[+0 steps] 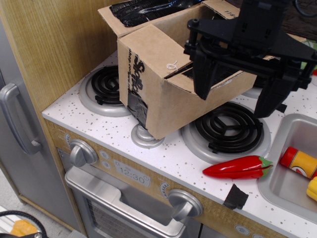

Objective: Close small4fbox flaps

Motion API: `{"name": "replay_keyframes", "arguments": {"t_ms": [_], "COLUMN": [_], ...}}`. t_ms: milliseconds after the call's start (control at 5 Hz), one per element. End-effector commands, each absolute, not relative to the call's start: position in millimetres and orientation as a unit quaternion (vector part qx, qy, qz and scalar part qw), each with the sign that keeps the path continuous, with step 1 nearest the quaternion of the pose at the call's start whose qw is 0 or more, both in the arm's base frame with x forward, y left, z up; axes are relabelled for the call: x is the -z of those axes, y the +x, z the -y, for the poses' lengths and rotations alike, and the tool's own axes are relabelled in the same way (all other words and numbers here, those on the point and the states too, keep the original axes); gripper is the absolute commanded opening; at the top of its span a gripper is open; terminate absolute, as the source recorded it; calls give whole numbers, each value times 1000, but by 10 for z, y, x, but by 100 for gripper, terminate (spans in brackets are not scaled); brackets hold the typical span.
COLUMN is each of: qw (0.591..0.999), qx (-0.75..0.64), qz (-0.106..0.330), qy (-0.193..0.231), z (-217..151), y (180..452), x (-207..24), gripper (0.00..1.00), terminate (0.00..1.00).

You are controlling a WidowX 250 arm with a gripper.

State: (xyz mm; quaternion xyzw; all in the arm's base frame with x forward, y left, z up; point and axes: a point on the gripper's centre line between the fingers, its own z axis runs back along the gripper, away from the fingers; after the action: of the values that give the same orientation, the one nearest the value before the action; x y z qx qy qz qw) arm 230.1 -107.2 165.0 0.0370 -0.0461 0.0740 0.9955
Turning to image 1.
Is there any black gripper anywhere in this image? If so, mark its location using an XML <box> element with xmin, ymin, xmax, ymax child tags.
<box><xmin>185</xmin><ymin>0</ymin><xmax>317</xmax><ymax>118</ymax></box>

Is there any small cardboard box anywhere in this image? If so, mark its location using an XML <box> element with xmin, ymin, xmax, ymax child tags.
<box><xmin>98</xmin><ymin>0</ymin><xmax>308</xmax><ymax>140</ymax></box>

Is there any front right black burner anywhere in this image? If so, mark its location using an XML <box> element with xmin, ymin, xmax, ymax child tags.
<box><xmin>181</xmin><ymin>102</ymin><xmax>271</xmax><ymax>164</ymax></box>

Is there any black burner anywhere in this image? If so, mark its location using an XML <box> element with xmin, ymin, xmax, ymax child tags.
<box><xmin>79</xmin><ymin>65</ymin><xmax>130</xmax><ymax>118</ymax></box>
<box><xmin>181</xmin><ymin>102</ymin><xmax>271</xmax><ymax>164</ymax></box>

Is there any red toy chili pepper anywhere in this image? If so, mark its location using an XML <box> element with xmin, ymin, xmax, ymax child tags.
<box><xmin>202</xmin><ymin>155</ymin><xmax>273</xmax><ymax>179</ymax></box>

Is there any red yellow toy bottle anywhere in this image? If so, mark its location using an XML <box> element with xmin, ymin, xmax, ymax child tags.
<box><xmin>280</xmin><ymin>147</ymin><xmax>317</xmax><ymax>179</ymax></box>

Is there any silver round center disc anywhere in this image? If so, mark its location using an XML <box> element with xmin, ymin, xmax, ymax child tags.
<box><xmin>131</xmin><ymin>124</ymin><xmax>164</xmax><ymax>149</ymax></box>

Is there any black tape piece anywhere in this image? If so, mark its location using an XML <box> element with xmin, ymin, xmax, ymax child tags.
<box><xmin>223</xmin><ymin>184</ymin><xmax>249</xmax><ymax>210</ymax></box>

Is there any silver toy sink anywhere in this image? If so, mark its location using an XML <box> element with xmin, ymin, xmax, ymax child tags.
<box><xmin>258</xmin><ymin>114</ymin><xmax>317</xmax><ymax>223</ymax></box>

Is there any yellow toy vegetable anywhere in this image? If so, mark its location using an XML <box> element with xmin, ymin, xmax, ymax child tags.
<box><xmin>306</xmin><ymin>177</ymin><xmax>317</xmax><ymax>201</ymax></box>

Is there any rear left black burner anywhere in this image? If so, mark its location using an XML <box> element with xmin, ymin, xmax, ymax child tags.
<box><xmin>79</xmin><ymin>65</ymin><xmax>130</xmax><ymax>118</ymax></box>

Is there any right silver stove knob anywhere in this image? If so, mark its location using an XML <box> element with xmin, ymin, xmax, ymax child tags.
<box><xmin>168</xmin><ymin>189</ymin><xmax>204</xmax><ymax>221</ymax></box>

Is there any silver stove knob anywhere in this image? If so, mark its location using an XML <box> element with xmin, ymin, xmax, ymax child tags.
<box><xmin>70</xmin><ymin>139</ymin><xmax>98</xmax><ymax>167</ymax></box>
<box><xmin>168</xmin><ymin>189</ymin><xmax>204</xmax><ymax>221</ymax></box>

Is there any oven clock display panel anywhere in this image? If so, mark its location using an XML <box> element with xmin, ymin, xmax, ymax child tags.
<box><xmin>113</xmin><ymin>160</ymin><xmax>151</xmax><ymax>187</ymax></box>

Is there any left silver stove knob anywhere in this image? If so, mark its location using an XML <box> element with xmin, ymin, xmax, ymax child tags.
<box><xmin>70</xmin><ymin>139</ymin><xmax>98</xmax><ymax>167</ymax></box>

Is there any silver oven door handle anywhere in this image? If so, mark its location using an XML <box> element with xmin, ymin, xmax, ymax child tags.
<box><xmin>65</xmin><ymin>167</ymin><xmax>188</xmax><ymax>238</ymax></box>

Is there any grey fridge door handle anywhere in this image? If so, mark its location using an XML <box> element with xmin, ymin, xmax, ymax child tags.
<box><xmin>0</xmin><ymin>83</ymin><xmax>42</xmax><ymax>155</ymax></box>

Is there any orange object in black ring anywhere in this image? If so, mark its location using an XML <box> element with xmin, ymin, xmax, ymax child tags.
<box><xmin>0</xmin><ymin>210</ymin><xmax>48</xmax><ymax>238</ymax></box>

